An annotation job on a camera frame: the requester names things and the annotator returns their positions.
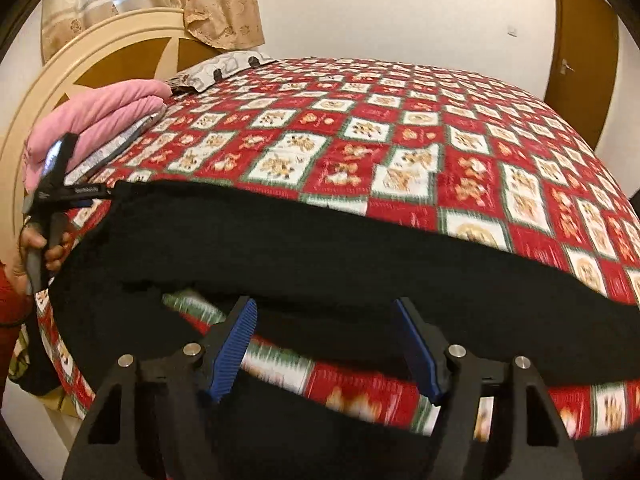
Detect black pants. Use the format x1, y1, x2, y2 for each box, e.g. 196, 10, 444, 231
49, 181, 639, 479

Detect red sleeve forearm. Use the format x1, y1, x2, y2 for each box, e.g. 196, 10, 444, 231
0, 263, 32, 394

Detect person's left hand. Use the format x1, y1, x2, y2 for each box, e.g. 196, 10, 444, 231
8, 219, 77, 297

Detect white patterned pillow under quilt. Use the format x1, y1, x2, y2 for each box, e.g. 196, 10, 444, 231
64, 105, 167, 185

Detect pink folded quilt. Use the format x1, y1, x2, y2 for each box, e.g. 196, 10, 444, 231
23, 79, 171, 192

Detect cream wooden headboard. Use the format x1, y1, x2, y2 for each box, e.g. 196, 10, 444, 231
1, 8, 217, 261

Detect grey patterned pillow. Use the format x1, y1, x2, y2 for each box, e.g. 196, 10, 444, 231
166, 50, 277, 92

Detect red patchwork bedspread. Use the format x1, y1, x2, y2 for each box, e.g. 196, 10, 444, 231
30, 56, 640, 442

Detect brown wooden door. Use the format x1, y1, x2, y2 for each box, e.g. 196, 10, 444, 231
544, 0, 618, 148

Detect silver door handle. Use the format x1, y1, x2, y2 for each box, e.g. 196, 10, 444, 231
560, 58, 573, 75

